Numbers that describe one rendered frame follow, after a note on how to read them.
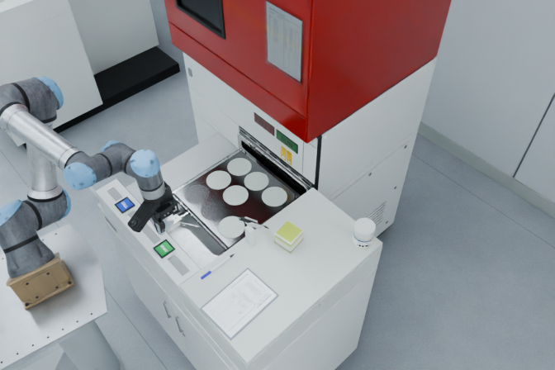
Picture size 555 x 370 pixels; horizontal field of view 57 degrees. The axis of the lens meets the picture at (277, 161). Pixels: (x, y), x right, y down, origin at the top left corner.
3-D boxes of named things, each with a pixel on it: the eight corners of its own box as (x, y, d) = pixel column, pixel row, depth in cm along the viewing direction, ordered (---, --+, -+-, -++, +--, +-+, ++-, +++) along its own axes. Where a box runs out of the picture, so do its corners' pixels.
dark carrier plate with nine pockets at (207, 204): (241, 151, 219) (241, 150, 218) (297, 197, 201) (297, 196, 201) (174, 194, 203) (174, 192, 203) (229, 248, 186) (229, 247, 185)
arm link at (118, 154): (89, 146, 148) (116, 161, 144) (118, 135, 157) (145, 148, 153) (88, 169, 152) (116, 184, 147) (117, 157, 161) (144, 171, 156)
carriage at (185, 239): (166, 209, 204) (164, 204, 201) (223, 268, 185) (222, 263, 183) (149, 220, 200) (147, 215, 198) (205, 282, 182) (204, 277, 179)
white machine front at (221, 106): (196, 108, 249) (185, 38, 220) (316, 206, 208) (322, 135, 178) (192, 111, 248) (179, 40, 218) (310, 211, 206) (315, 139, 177)
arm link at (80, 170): (-34, 84, 149) (83, 169, 135) (2, 77, 158) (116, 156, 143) (-33, 117, 156) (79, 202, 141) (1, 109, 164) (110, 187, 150)
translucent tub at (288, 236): (286, 230, 182) (286, 218, 177) (303, 241, 179) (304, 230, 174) (273, 244, 178) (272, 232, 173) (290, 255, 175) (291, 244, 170)
